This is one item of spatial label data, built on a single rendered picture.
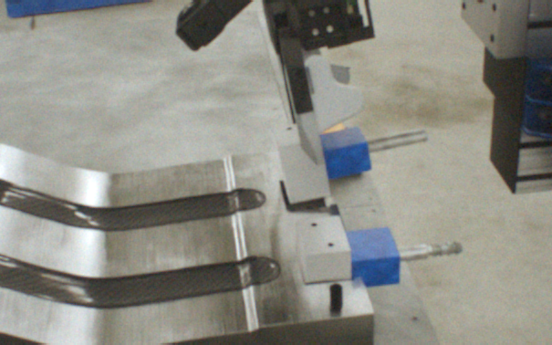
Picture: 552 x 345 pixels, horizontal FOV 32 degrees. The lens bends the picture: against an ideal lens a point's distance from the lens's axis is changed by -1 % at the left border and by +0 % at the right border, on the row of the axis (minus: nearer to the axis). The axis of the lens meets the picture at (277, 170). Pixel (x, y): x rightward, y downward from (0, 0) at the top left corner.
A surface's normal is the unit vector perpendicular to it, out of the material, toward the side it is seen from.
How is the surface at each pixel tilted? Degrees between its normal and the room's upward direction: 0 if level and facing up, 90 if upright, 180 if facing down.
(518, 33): 90
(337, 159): 82
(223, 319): 2
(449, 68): 1
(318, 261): 90
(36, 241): 28
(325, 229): 0
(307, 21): 82
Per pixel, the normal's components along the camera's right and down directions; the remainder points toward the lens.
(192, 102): -0.04, -0.87
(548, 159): 0.13, 0.49
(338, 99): 0.07, 0.20
